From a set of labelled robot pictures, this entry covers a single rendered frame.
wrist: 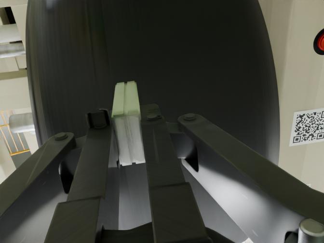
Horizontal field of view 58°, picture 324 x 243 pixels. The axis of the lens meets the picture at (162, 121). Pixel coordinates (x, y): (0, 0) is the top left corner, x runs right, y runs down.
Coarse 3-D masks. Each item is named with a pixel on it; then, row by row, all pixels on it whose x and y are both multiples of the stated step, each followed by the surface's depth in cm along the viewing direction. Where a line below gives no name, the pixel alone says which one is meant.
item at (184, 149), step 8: (152, 104) 18; (144, 112) 17; (152, 112) 17; (160, 112) 17; (168, 128) 15; (176, 128) 14; (176, 136) 14; (184, 136) 14; (176, 144) 14; (184, 144) 14; (192, 144) 14; (176, 152) 14; (184, 152) 14; (192, 152) 14
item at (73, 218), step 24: (96, 120) 14; (96, 144) 13; (96, 168) 11; (72, 192) 9; (96, 192) 9; (72, 216) 8; (96, 216) 7; (48, 240) 7; (72, 240) 7; (96, 240) 7
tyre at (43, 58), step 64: (64, 0) 31; (128, 0) 31; (192, 0) 31; (256, 0) 36; (64, 64) 29; (128, 64) 29; (192, 64) 30; (256, 64) 31; (64, 128) 29; (256, 128) 31; (128, 192) 31
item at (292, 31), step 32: (288, 0) 44; (320, 0) 43; (288, 32) 45; (320, 32) 46; (288, 64) 48; (320, 64) 48; (288, 96) 51; (320, 96) 51; (288, 128) 54; (288, 160) 58; (320, 160) 59
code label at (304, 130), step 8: (296, 112) 52; (304, 112) 53; (312, 112) 53; (320, 112) 53; (296, 120) 53; (304, 120) 53; (312, 120) 54; (320, 120) 54; (296, 128) 54; (304, 128) 54; (312, 128) 55; (320, 128) 55; (296, 136) 55; (304, 136) 55; (312, 136) 56; (320, 136) 56; (296, 144) 56
